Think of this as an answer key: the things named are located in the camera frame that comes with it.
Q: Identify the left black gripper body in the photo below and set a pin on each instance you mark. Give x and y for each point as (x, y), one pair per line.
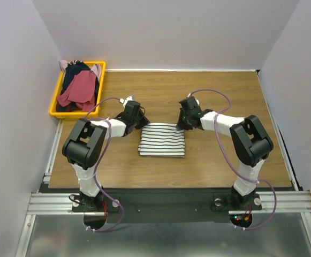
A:
(140, 121)

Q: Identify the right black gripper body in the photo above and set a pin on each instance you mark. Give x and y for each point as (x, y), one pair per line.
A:
(183, 122)

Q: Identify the black white striped tank top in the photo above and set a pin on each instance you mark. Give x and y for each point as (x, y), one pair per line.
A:
(162, 140)

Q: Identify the maroon tank top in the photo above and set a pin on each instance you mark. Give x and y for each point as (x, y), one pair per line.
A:
(80, 93)

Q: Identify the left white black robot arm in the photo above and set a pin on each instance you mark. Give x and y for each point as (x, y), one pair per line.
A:
(88, 142)

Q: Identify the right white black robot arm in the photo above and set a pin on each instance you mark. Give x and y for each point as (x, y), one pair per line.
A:
(252, 144)

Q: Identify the pale pink tank top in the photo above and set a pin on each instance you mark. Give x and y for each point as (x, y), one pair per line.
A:
(74, 67)

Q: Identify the dark navy tank top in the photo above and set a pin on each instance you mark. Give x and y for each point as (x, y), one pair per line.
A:
(80, 86)

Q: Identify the yellow plastic bin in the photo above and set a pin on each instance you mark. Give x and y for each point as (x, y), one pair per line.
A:
(74, 114)

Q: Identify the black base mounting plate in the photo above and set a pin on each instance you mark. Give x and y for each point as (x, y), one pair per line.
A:
(165, 205)

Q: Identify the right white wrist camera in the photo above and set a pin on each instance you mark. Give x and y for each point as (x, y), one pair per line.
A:
(191, 95)

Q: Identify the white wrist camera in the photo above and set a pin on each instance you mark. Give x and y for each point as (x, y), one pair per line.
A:
(191, 95)
(129, 98)

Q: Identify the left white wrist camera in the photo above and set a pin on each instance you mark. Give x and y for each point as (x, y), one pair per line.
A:
(129, 98)

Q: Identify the aluminium extrusion frame rail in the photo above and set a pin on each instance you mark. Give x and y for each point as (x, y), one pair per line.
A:
(46, 208)

